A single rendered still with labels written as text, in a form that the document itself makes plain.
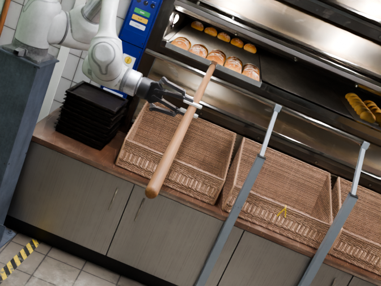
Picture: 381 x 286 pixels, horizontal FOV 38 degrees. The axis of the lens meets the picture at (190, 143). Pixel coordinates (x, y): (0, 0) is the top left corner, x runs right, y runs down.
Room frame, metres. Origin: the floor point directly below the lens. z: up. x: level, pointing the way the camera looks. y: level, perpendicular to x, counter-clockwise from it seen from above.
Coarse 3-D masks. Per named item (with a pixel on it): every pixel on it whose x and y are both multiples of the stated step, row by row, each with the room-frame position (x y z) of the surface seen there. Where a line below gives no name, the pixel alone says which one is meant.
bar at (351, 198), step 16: (176, 64) 2.72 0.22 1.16; (256, 96) 2.73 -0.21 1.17; (288, 112) 2.74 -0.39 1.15; (272, 128) 2.66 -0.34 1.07; (336, 128) 2.75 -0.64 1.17; (368, 144) 2.74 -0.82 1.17; (256, 160) 2.51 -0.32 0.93; (256, 176) 2.51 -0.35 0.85; (240, 192) 2.51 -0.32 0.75; (352, 192) 2.55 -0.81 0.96; (240, 208) 2.51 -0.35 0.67; (352, 208) 2.52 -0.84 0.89; (224, 224) 2.54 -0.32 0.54; (336, 224) 2.52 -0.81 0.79; (224, 240) 2.51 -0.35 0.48; (320, 256) 2.52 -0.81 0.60; (208, 272) 2.51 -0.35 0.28
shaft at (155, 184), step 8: (208, 72) 2.59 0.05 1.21; (208, 80) 2.44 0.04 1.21; (200, 88) 2.22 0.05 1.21; (200, 96) 2.10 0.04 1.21; (192, 112) 1.84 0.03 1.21; (184, 120) 1.71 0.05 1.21; (184, 128) 1.63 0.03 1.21; (176, 136) 1.53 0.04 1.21; (176, 144) 1.47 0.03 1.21; (168, 152) 1.38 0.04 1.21; (176, 152) 1.43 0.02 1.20; (160, 160) 1.33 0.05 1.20; (168, 160) 1.33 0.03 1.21; (160, 168) 1.26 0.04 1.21; (168, 168) 1.29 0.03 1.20; (152, 176) 1.21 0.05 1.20; (160, 176) 1.21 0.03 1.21; (152, 184) 1.15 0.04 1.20; (160, 184) 1.18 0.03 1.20; (152, 192) 1.13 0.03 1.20
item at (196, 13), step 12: (192, 12) 2.97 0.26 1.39; (204, 12) 2.95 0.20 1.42; (216, 24) 3.06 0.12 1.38; (228, 24) 2.96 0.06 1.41; (240, 36) 3.13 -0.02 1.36; (252, 36) 2.96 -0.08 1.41; (276, 48) 2.98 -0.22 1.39; (288, 48) 2.96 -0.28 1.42; (300, 60) 3.05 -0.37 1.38; (312, 60) 2.97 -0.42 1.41; (324, 72) 3.14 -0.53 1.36; (336, 72) 2.97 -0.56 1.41; (360, 84) 2.99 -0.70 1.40; (372, 84) 2.98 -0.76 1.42
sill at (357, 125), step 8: (168, 40) 3.15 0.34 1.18; (168, 48) 3.09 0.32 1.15; (184, 56) 3.10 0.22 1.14; (224, 72) 3.10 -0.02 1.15; (240, 80) 3.11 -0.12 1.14; (264, 88) 3.11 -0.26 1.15; (272, 88) 3.11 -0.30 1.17; (280, 88) 3.16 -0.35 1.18; (280, 96) 3.11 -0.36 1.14; (288, 96) 3.11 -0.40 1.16; (296, 96) 3.11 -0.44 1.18; (304, 104) 3.11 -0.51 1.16; (312, 104) 3.11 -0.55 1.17; (320, 112) 3.12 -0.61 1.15; (328, 112) 3.12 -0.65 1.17; (336, 112) 3.15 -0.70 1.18; (336, 120) 3.12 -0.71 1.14; (344, 120) 3.12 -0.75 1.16; (352, 120) 3.12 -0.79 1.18; (360, 128) 3.12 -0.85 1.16; (368, 128) 3.12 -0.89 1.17; (376, 136) 3.12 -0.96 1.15
